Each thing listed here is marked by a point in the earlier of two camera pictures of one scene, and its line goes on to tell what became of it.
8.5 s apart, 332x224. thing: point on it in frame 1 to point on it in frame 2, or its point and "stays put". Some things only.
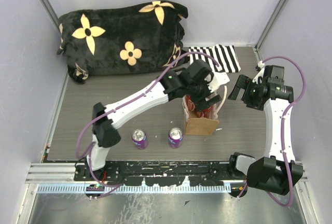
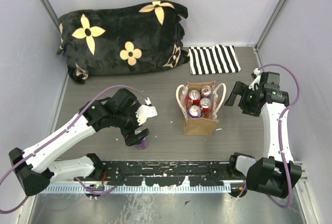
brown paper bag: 195,125 stays put
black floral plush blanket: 142,38 stays put
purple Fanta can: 175,137 to 194,111
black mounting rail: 163,173 stays put
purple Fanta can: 139,138 stays put
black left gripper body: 198,93 to 128,123
